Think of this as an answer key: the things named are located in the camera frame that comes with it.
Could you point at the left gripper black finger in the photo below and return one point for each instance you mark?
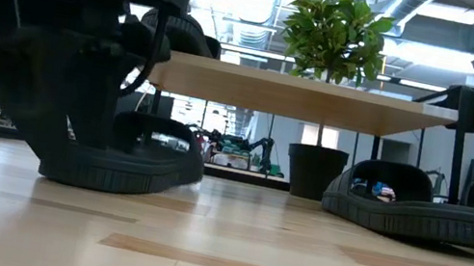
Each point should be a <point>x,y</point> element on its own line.
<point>97,93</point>
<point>31,82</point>

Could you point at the background black robot arm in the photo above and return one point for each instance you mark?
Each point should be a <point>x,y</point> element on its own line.
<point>265,152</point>

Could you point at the long ceiling light strip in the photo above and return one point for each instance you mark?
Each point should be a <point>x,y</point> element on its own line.
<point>421,85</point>

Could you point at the black computer monitor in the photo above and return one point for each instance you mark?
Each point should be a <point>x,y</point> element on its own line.
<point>165,108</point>

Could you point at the green leafy potted plant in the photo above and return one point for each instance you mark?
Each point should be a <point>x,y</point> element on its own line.
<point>333,32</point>

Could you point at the black plant pot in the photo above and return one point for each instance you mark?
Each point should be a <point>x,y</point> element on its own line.
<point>314,171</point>

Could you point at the silver ribbed ventilation duct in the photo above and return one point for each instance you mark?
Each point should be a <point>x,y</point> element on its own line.
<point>255,4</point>

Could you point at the black table edge rail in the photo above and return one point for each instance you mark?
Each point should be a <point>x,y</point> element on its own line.
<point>246,177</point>

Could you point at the wooden shelf with black frame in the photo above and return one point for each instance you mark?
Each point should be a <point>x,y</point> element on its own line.
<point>297,97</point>

